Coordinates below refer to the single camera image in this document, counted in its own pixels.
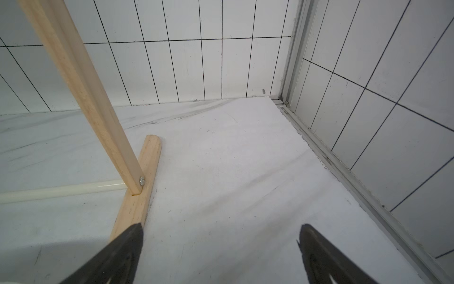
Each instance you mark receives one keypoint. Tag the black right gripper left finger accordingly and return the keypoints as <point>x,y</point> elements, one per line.
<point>116,263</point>

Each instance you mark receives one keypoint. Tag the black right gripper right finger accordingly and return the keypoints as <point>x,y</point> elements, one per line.
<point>326,264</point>

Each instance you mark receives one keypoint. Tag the wooden clothesline stand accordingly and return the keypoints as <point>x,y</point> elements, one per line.
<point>60,38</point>

